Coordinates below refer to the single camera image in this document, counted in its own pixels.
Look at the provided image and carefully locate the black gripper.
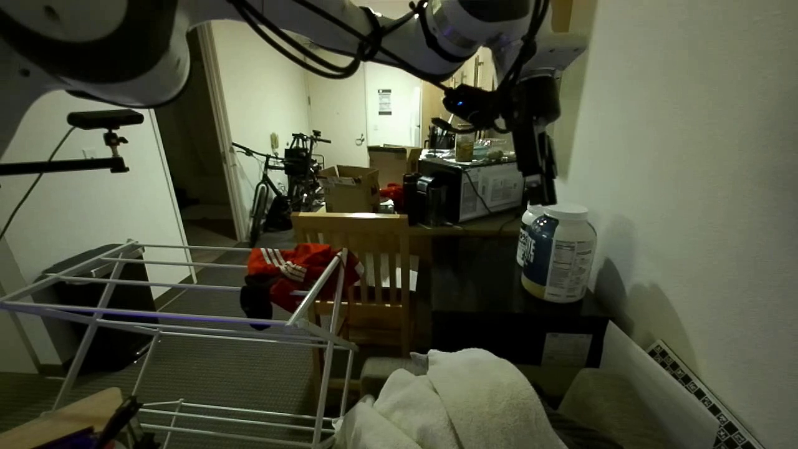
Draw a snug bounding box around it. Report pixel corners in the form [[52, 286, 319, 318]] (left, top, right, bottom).
[[443, 76, 558, 204]]

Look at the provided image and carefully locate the cream terry towel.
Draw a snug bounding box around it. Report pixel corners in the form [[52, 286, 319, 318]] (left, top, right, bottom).
[[332, 349, 568, 449]]

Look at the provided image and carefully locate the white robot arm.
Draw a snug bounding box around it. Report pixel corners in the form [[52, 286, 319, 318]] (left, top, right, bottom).
[[0, 0, 587, 204]]

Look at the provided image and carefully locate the blue white protein tub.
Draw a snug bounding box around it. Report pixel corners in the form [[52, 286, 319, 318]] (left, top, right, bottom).
[[517, 204, 595, 303]]

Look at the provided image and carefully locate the black coffee machine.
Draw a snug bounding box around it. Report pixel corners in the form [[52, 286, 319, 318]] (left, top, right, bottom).
[[403, 171, 460, 227]]

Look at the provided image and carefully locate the black side table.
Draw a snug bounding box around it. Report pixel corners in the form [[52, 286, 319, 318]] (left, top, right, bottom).
[[431, 286, 609, 367]]

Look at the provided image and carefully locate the wooden chair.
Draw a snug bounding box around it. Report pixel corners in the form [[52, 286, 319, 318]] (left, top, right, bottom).
[[292, 212, 420, 354]]

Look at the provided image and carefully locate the cardboard box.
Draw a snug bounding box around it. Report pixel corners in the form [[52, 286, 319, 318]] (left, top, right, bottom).
[[319, 165, 380, 212]]

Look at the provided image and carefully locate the bicycle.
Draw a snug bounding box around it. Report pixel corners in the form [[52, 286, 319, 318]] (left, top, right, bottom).
[[234, 130, 326, 243]]

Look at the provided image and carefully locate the red garment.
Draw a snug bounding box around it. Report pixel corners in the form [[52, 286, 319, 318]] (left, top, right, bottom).
[[239, 241, 336, 328]]

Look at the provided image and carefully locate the black trash bin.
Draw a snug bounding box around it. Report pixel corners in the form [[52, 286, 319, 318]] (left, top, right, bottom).
[[33, 241, 159, 377]]

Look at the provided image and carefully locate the white wire drying rack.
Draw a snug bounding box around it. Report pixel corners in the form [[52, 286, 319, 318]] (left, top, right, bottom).
[[0, 241, 356, 449]]

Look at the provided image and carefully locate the black camera on stand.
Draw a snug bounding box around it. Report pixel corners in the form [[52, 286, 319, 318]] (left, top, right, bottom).
[[0, 110, 145, 177]]

